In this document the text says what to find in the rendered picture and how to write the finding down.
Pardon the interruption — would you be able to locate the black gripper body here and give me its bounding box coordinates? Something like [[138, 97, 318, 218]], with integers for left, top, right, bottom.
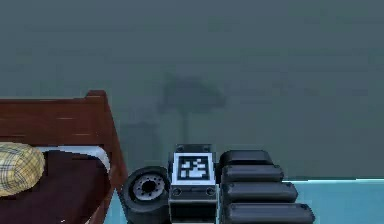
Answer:
[[120, 165, 172, 224]]

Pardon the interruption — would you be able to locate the dark red wooden bed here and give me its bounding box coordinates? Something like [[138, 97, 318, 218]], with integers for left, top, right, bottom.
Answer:
[[0, 89, 129, 224]]

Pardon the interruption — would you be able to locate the yellow checked pillow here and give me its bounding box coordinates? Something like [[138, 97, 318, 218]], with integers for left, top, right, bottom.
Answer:
[[0, 142, 46, 198]]

